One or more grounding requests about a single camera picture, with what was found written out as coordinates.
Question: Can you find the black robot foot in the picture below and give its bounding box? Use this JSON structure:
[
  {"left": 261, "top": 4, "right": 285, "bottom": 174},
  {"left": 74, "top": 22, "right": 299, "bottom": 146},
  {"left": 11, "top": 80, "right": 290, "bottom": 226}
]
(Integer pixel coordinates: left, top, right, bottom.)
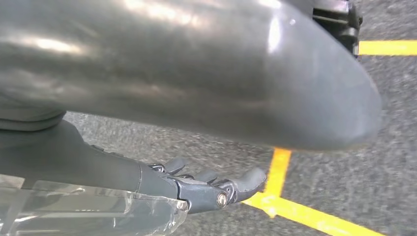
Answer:
[{"left": 311, "top": 0, "right": 363, "bottom": 59}]

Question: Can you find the yellow floor tape square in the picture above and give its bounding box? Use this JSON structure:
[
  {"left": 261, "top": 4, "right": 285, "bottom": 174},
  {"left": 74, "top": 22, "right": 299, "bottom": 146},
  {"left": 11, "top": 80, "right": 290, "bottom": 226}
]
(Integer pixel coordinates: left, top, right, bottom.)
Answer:
[{"left": 242, "top": 39, "right": 417, "bottom": 236}]

